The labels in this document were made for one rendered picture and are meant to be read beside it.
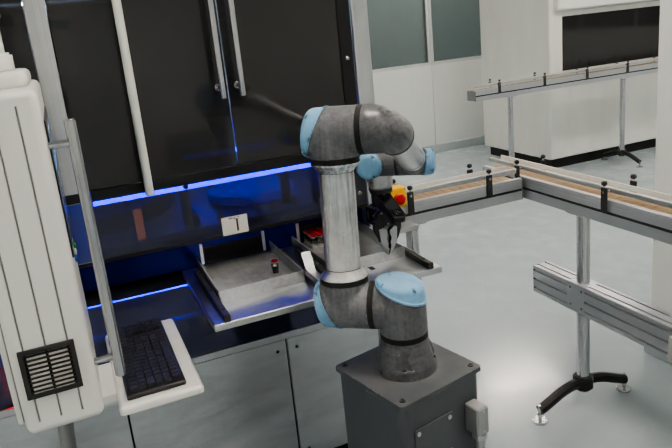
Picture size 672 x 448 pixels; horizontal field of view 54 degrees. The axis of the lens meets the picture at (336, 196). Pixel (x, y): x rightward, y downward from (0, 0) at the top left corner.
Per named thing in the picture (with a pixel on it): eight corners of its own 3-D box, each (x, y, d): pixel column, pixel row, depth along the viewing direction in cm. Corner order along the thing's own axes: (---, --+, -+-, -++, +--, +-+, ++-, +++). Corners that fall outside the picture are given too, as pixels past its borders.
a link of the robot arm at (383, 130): (408, 94, 143) (436, 144, 190) (359, 97, 146) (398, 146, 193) (408, 146, 142) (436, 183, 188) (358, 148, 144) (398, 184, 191)
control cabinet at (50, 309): (25, 348, 189) (-42, 73, 169) (95, 330, 196) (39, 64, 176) (17, 442, 144) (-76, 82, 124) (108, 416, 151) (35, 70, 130)
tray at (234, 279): (196, 267, 218) (195, 257, 217) (271, 250, 227) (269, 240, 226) (220, 302, 187) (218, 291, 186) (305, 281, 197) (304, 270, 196)
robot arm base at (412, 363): (450, 365, 160) (448, 328, 157) (403, 389, 151) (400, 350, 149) (409, 344, 172) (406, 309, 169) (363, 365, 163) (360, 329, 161)
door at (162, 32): (83, 191, 193) (41, -18, 178) (237, 164, 210) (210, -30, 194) (83, 191, 192) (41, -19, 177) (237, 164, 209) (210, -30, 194)
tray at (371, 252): (292, 245, 230) (291, 236, 229) (359, 230, 239) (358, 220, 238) (330, 275, 199) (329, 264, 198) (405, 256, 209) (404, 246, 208)
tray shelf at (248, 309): (182, 275, 217) (181, 270, 216) (372, 232, 241) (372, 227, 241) (215, 332, 174) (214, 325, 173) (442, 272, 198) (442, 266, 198)
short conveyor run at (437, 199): (375, 235, 244) (371, 194, 239) (357, 225, 257) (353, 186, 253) (525, 200, 268) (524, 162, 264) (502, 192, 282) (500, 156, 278)
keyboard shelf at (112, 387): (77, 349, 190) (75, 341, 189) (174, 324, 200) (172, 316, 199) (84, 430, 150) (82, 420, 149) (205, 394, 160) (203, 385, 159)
